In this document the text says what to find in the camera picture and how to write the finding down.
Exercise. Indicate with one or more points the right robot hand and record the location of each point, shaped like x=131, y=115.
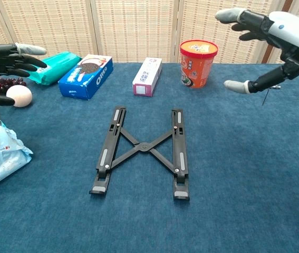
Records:
x=297, y=34

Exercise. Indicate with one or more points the green tissue pack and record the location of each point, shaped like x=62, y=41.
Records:
x=59, y=66

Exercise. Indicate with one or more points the metal corkscrew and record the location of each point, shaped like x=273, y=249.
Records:
x=277, y=87

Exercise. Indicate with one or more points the blue Oreo cookie box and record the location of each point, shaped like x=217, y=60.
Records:
x=86, y=79

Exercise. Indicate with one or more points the white pink toothpaste box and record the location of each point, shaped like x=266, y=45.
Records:
x=146, y=76

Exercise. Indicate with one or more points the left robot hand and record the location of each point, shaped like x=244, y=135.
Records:
x=4, y=59

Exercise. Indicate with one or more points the red instant noodle cup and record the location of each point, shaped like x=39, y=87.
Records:
x=199, y=66

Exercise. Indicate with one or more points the black folding laptop stand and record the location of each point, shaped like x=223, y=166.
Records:
x=144, y=147

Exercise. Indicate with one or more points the pale egg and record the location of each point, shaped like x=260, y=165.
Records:
x=22, y=95

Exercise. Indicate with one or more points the brown wooden post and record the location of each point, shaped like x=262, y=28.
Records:
x=266, y=55

